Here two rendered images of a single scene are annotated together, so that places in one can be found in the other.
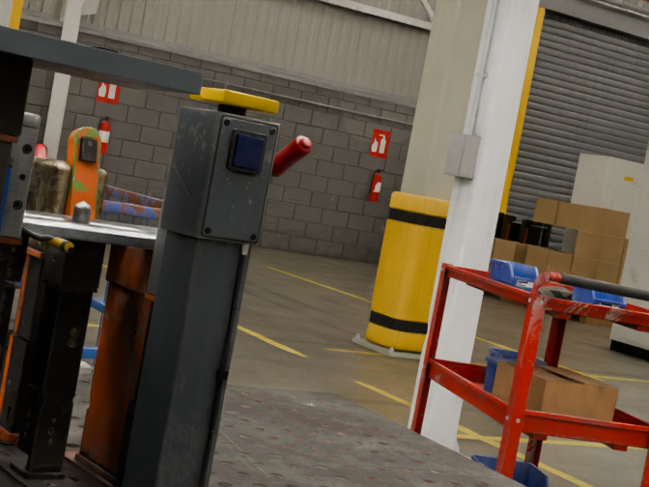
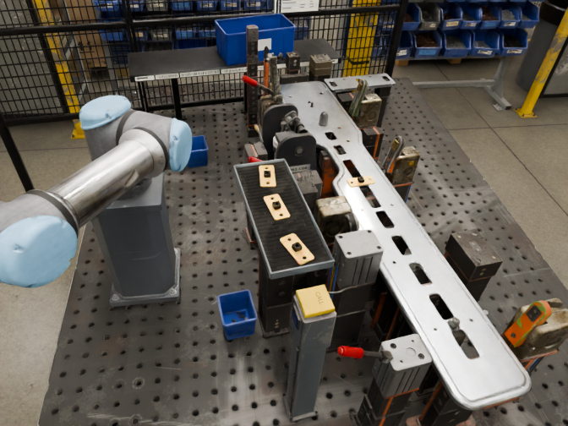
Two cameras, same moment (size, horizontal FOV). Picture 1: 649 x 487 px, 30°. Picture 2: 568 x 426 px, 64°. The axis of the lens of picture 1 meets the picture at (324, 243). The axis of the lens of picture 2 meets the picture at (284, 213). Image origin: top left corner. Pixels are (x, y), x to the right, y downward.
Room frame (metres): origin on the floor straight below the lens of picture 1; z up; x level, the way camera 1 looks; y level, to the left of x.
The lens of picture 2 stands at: (1.21, -0.42, 1.87)
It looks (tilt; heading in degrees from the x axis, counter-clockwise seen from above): 43 degrees down; 110
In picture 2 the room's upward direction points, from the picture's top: 3 degrees clockwise
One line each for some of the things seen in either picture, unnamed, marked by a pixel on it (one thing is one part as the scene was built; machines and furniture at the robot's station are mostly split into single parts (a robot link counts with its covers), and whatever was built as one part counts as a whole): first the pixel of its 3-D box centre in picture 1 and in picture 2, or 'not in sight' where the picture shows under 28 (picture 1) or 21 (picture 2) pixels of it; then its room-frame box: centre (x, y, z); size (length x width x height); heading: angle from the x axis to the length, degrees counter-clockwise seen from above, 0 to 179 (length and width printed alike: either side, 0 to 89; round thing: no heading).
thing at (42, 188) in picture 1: (41, 300); (517, 355); (1.56, 0.35, 0.88); 0.15 x 0.11 x 0.36; 38
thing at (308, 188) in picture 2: not in sight; (302, 237); (0.94, 0.49, 0.90); 0.05 x 0.05 x 0.40; 38
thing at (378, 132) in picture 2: not in sight; (367, 163); (1.02, 1.02, 0.84); 0.11 x 0.08 x 0.29; 38
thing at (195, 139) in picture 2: not in sight; (195, 152); (0.32, 0.92, 0.74); 0.11 x 0.10 x 0.09; 128
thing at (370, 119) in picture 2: not in sight; (362, 136); (0.96, 1.14, 0.87); 0.12 x 0.09 x 0.35; 38
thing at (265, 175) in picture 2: not in sight; (267, 174); (0.86, 0.41, 1.17); 0.08 x 0.04 x 0.01; 117
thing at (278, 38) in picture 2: not in sight; (254, 38); (0.41, 1.33, 1.10); 0.30 x 0.17 x 0.13; 45
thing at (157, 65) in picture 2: not in sight; (236, 58); (0.34, 1.28, 1.01); 0.90 x 0.22 x 0.03; 38
